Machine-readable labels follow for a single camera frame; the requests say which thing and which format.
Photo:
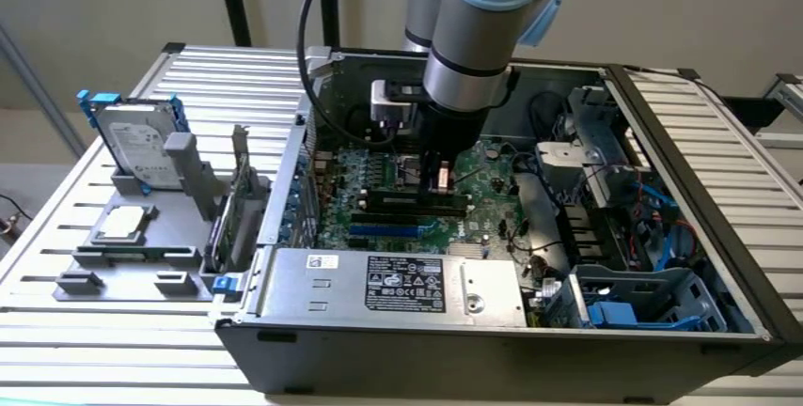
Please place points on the open black PC case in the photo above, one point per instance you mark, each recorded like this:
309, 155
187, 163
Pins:
489, 359

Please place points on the black RAM stick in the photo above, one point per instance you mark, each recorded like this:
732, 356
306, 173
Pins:
395, 198

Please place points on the silver CPU chip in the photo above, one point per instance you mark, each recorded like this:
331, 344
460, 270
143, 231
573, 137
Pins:
126, 223

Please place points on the blue case latch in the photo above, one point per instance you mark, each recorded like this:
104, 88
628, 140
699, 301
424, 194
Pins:
227, 284

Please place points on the silver power supply unit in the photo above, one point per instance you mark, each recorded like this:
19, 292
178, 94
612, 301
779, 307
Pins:
351, 284

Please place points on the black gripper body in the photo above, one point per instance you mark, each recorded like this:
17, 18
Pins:
450, 131

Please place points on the hard disk blue bracket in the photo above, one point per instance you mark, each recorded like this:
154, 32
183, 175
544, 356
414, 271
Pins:
140, 143

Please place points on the green motherboard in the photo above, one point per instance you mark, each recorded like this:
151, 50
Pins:
377, 176

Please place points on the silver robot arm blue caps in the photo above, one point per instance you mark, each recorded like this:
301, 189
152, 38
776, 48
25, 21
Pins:
470, 25

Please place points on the green graphics card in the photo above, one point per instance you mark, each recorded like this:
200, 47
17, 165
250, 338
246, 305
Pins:
232, 218

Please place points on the black RAM slot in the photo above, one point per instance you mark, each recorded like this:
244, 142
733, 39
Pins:
401, 215

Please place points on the grey parts rack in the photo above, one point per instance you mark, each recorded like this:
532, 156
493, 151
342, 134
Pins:
126, 279

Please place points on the silver metal drive cage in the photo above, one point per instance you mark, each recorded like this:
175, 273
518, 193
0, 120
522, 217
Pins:
596, 143

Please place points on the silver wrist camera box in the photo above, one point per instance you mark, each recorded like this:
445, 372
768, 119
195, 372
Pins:
385, 98

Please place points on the blue expansion slot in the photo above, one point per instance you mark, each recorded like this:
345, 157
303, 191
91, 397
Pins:
389, 231

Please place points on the metal slat side table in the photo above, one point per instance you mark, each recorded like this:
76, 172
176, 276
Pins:
784, 114

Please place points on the black frame post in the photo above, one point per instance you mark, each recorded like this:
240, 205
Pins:
232, 2
330, 6

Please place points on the grey disk bay blue rails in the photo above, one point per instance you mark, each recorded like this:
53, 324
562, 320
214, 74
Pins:
640, 298

